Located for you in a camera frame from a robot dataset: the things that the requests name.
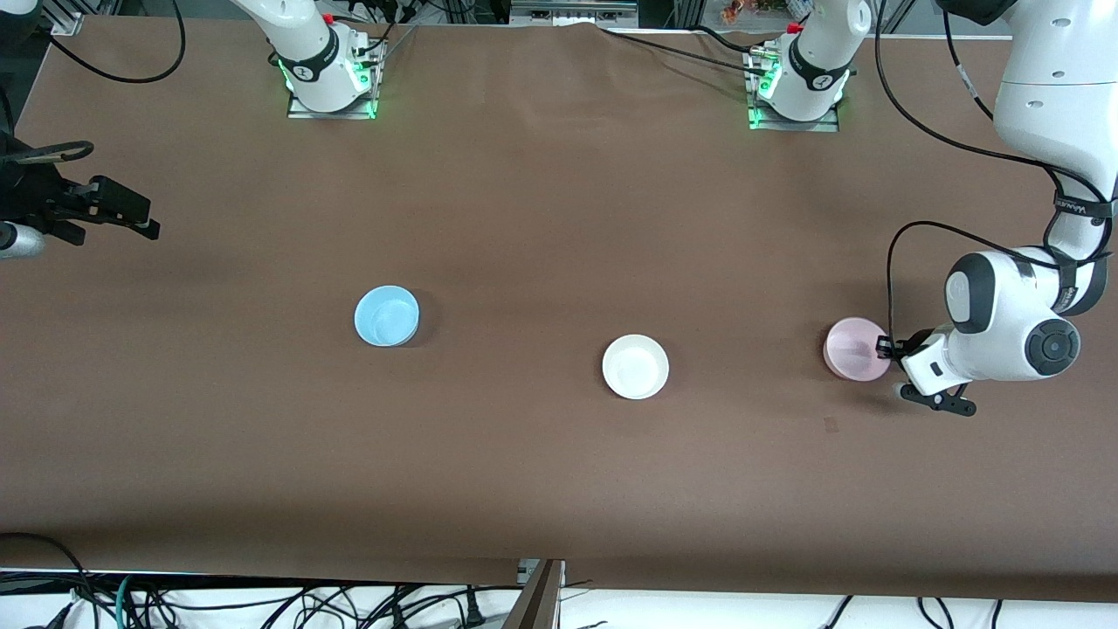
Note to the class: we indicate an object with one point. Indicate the brown table cover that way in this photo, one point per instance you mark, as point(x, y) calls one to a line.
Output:
point(559, 218)

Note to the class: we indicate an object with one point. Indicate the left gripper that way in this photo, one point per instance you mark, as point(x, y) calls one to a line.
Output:
point(901, 343)

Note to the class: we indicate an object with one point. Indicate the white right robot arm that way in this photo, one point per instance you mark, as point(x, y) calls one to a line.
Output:
point(306, 44)

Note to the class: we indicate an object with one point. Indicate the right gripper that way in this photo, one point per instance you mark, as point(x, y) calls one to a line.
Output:
point(33, 199)

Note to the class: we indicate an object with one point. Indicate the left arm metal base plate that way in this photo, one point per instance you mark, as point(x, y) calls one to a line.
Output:
point(825, 125)

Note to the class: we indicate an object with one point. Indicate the light blue bowl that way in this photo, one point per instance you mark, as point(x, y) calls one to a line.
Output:
point(386, 316)

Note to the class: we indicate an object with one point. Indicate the aluminium frame corner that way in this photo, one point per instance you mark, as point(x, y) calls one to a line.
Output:
point(65, 22)

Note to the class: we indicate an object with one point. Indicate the white bowl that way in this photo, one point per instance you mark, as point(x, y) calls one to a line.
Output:
point(635, 367)

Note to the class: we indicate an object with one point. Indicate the aluminium profile beam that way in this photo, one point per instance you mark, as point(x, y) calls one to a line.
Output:
point(540, 603)

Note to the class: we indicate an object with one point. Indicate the metal rail device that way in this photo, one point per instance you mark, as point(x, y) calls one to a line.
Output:
point(572, 10)

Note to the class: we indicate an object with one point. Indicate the pink bowl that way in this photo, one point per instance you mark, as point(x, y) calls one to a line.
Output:
point(852, 349)

